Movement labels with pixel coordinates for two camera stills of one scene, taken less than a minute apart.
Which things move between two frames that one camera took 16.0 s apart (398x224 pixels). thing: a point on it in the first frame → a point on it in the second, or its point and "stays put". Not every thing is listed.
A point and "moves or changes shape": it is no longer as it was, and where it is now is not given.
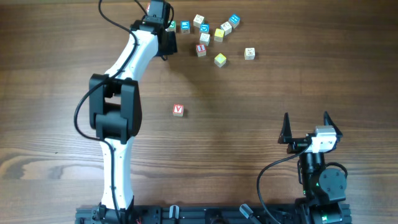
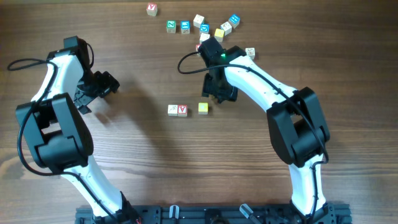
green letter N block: x=172 y=27 stays put
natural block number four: x=249 y=53 stays put
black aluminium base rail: x=203 y=214 stays put
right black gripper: x=296 y=144 → x=231 y=95
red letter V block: x=178 y=110 moves or changes shape
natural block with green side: x=204 y=38 stays put
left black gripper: x=173 y=45 → x=109 y=84
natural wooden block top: x=198 y=20 stays put
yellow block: x=219 y=60 moves or changes shape
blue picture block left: x=185 y=27 stays put
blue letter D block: x=204 y=28 stays put
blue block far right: x=234 y=20 stays put
